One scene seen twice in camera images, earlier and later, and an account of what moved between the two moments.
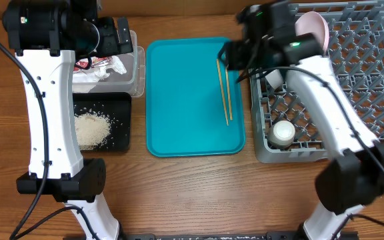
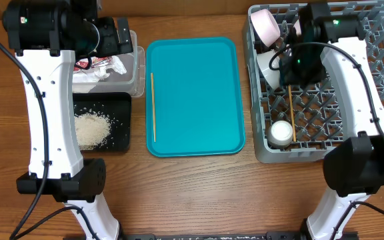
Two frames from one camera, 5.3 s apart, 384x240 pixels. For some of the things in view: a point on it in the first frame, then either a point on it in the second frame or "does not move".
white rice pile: [91, 129] does not move
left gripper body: [109, 45] does not move
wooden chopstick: [222, 93] to [153, 105]
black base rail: [249, 235] does not move
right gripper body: [244, 56] to [302, 64]
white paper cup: [282, 134] does not move
